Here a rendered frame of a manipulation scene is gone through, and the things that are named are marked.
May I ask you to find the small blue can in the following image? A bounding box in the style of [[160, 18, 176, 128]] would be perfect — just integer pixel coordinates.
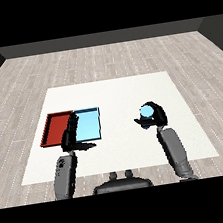
[[138, 102, 157, 131]]

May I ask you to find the light blue shallow open box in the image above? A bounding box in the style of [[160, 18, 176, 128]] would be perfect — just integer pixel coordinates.
[[70, 106, 104, 144]]

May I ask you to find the red shallow open box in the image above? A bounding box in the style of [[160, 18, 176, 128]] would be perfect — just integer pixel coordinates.
[[35, 109, 79, 149]]

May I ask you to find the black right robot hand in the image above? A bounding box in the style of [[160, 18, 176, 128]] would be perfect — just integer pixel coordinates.
[[131, 99, 169, 132]]

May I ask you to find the dark grey robot body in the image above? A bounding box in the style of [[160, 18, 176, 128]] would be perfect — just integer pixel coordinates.
[[90, 166, 154, 196]]

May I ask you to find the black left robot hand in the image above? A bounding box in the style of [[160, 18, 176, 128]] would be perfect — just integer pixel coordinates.
[[55, 109, 98, 155]]

